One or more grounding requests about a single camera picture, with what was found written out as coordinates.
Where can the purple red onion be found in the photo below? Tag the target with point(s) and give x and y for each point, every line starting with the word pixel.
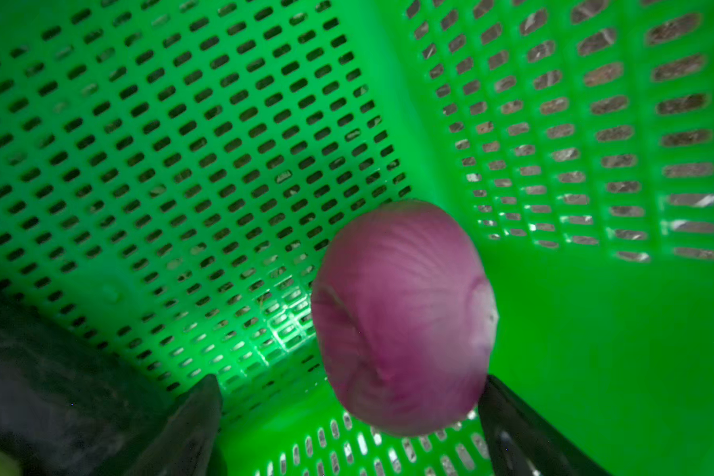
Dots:
pixel 405 318

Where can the dark purple eggplant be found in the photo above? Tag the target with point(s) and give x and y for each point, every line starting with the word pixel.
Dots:
pixel 65 407

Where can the green plastic perforated basket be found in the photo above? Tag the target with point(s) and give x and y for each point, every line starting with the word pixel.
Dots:
pixel 171 173

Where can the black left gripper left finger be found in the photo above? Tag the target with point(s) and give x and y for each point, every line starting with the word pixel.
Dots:
pixel 183 442

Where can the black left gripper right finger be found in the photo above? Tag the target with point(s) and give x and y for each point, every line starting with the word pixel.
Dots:
pixel 521 442

